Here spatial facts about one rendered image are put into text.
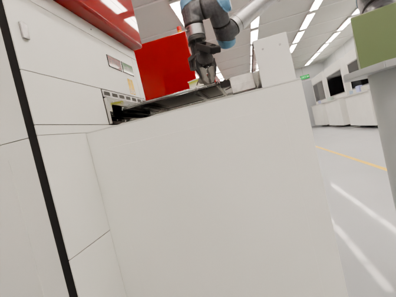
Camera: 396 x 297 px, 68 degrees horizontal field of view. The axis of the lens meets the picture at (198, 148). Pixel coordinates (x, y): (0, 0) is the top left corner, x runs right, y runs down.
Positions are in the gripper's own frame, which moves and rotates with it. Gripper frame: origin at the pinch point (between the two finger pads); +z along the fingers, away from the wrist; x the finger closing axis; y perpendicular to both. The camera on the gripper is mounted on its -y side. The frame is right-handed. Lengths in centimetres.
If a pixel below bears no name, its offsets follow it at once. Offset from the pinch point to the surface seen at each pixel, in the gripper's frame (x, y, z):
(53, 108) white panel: 56, -18, 3
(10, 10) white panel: 60, -23, -20
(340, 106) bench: -696, 506, 27
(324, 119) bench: -822, 686, 65
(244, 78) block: -4.9, -16.2, 1.9
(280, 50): -3.3, -37.4, 0.0
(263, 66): 1.3, -34.2, 3.0
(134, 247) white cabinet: 44, -12, 46
